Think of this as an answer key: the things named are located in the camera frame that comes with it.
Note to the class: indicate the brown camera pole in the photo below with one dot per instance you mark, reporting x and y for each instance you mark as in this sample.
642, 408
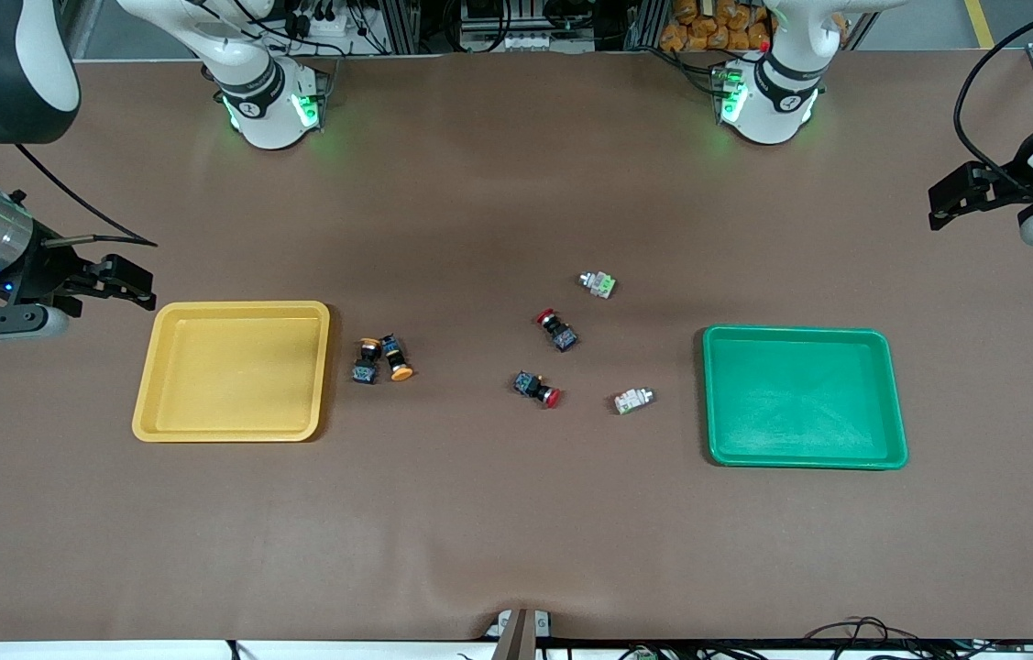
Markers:
516, 643

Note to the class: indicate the red push button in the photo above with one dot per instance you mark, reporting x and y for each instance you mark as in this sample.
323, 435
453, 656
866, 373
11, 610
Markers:
530, 385
562, 337

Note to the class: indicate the green plastic tray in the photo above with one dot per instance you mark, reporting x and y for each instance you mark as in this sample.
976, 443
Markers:
800, 399

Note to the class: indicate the orange packaged goods pile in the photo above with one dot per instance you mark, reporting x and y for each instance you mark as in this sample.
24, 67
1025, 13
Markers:
718, 26

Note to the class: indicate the white power strip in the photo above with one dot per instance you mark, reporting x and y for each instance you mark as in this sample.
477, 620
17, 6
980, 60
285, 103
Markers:
324, 26

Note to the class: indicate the brown table mat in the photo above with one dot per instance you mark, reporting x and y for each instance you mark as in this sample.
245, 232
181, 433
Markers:
479, 504

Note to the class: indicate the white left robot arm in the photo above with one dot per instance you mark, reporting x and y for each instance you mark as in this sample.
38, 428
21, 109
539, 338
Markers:
777, 110

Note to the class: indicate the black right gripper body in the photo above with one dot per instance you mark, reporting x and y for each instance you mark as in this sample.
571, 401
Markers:
46, 271

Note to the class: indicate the green push button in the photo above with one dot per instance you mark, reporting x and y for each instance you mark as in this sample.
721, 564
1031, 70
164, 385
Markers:
601, 286

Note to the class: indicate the grey table clamp bracket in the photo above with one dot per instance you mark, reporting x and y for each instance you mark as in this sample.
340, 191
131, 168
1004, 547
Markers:
503, 624

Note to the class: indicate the yellow plastic tray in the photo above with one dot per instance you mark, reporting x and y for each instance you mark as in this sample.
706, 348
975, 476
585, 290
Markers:
232, 376

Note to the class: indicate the red-tipped white switch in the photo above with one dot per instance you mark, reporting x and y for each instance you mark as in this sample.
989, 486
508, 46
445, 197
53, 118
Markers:
631, 401

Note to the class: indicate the aluminium frame post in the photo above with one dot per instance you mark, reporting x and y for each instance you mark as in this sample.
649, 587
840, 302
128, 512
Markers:
649, 23
399, 26

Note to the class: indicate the yellow push button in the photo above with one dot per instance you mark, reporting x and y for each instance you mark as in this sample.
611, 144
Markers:
400, 370
365, 371

